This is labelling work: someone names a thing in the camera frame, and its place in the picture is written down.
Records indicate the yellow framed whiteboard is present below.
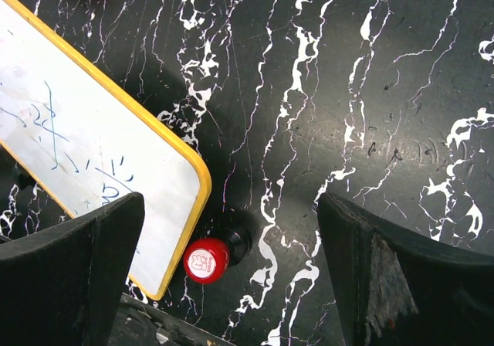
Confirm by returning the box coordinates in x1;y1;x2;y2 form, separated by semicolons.
1;0;211;300

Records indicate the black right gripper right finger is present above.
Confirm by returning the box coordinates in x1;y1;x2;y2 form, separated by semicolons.
317;192;493;345

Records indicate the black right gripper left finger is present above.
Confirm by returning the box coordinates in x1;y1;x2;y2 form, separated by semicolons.
1;192;145;345

